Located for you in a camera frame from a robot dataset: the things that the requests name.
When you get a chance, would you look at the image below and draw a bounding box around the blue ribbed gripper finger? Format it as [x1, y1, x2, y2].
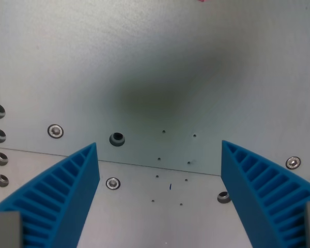
[221, 140, 310, 248]
[0, 142, 101, 248]

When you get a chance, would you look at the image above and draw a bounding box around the silver hex socket screw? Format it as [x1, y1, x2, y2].
[285, 156, 301, 170]
[47, 123, 65, 139]
[106, 177, 121, 191]

